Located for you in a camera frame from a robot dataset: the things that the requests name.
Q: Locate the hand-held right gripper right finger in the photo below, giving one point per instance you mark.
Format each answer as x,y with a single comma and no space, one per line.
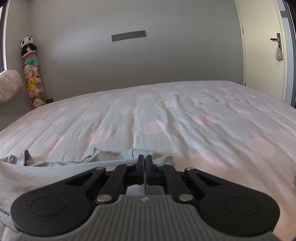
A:
149,171

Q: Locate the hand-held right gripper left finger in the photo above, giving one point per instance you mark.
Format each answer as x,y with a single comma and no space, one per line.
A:
140,171

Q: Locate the light blue long-sleeve shirt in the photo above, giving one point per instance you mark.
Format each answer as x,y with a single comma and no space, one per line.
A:
46,176

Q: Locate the polka dot bed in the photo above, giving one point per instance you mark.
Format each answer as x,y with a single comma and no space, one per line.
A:
185,111

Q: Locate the clear tube of plush toys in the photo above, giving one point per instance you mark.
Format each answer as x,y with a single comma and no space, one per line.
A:
33,81

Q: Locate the cream door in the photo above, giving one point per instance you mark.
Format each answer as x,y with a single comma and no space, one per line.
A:
261,46

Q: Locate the panda plush toy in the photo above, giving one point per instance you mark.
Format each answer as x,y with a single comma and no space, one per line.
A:
27,42

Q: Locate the small patterned pouch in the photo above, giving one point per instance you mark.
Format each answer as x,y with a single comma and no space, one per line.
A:
279,54

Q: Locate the window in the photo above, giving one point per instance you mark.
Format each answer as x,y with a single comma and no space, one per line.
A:
1,34

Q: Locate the grey wall outlet panel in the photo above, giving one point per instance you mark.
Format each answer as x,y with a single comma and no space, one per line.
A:
128,36

